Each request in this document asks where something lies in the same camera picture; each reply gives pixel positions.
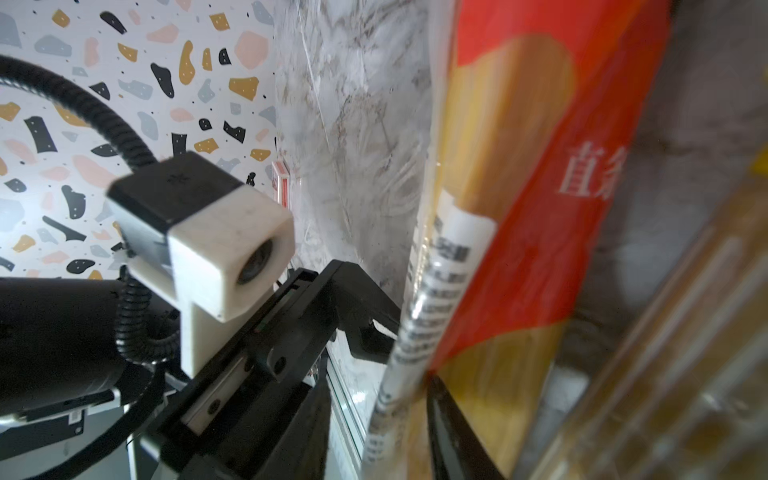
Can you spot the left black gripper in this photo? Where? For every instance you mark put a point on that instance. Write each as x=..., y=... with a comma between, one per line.
x=261, y=407

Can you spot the red spaghetti bag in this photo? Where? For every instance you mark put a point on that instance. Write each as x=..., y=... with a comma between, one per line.
x=535, y=104

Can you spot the yellow Pastatime spaghetti bag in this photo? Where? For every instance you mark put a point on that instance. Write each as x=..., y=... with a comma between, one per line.
x=685, y=394

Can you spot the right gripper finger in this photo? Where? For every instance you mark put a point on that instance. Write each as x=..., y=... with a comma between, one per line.
x=456, y=452

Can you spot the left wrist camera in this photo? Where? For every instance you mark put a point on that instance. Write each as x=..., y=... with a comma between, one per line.
x=206, y=243

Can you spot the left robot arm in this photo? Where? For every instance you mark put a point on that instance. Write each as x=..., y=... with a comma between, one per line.
x=66, y=343

